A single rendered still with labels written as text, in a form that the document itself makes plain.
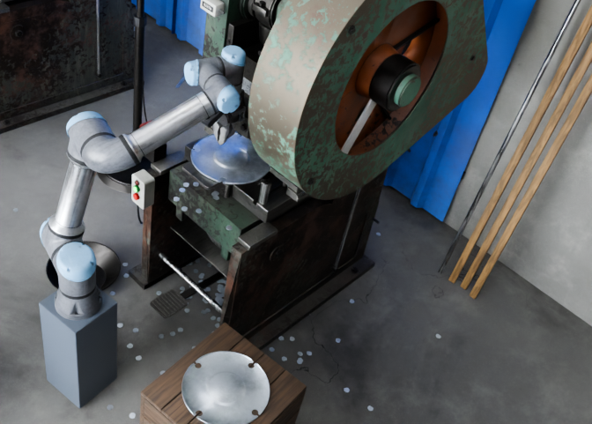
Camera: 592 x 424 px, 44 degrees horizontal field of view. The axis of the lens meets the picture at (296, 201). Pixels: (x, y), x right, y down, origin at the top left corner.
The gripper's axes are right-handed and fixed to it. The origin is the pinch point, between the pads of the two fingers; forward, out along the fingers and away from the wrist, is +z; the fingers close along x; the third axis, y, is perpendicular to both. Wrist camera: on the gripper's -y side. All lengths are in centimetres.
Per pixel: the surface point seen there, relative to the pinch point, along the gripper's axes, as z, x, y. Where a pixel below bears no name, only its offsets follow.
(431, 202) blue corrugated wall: 81, -26, 132
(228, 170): 10.6, -4.4, 1.9
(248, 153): 10.7, -1.6, 14.3
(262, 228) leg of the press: 24.8, -23.1, 2.8
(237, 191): 20.4, -6.9, 5.2
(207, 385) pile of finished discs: 53, -46, -40
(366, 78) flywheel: -45, -43, 13
